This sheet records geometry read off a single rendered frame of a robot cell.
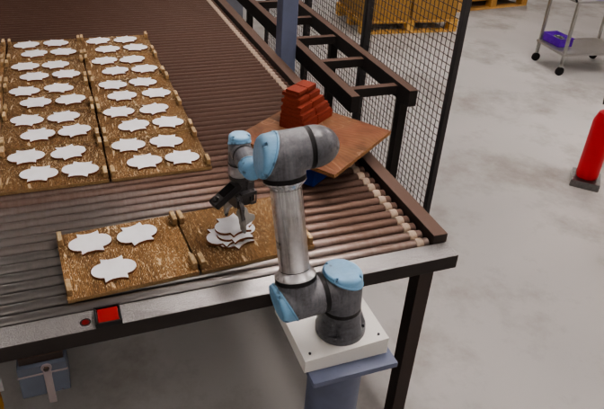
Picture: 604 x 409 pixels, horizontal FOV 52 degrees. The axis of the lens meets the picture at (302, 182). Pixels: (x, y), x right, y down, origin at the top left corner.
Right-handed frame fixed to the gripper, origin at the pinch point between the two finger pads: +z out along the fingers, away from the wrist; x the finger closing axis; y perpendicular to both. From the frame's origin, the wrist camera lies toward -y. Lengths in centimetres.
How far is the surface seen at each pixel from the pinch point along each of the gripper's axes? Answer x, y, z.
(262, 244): -11.3, 5.1, 3.9
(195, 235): 6.1, -12.0, 3.9
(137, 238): 13.4, -30.6, 2.9
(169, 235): 10.9, -19.7, 3.9
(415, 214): -27, 64, 2
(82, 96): 138, -5, 2
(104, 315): -15, -53, 5
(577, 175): 34, 315, 91
